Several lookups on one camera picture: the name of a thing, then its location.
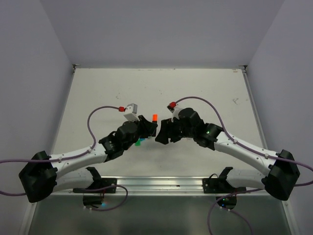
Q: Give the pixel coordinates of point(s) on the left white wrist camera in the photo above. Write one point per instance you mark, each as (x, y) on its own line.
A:
(130, 112)

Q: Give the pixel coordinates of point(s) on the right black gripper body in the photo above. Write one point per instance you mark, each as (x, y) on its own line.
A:
(189, 132)

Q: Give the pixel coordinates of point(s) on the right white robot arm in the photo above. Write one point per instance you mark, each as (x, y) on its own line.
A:
(276, 176)

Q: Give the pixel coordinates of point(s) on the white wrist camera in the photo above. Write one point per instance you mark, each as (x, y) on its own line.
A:
(130, 112)
(174, 108)

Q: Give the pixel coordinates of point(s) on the aluminium front rail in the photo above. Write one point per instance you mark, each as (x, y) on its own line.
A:
(156, 184)

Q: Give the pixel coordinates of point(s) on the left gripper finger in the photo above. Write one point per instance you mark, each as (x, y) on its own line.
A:
(143, 121)
(149, 129)

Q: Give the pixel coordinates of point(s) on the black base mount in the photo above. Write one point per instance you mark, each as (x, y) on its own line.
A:
(98, 185)
(217, 184)

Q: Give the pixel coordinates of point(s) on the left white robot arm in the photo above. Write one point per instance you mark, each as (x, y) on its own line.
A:
(39, 176)

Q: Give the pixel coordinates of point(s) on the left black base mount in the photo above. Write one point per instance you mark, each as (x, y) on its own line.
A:
(98, 185)

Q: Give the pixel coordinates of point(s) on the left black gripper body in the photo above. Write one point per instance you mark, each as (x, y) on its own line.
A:
(139, 132)

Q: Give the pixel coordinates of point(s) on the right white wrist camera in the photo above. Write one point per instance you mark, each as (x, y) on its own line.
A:
(174, 108)

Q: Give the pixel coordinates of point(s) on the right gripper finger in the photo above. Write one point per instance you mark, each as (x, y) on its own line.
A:
(174, 131)
(162, 136)

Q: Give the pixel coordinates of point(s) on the orange-capped black highlighter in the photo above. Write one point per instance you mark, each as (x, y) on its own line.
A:
(154, 118)

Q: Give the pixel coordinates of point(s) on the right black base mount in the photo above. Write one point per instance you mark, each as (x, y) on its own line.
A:
(217, 184)

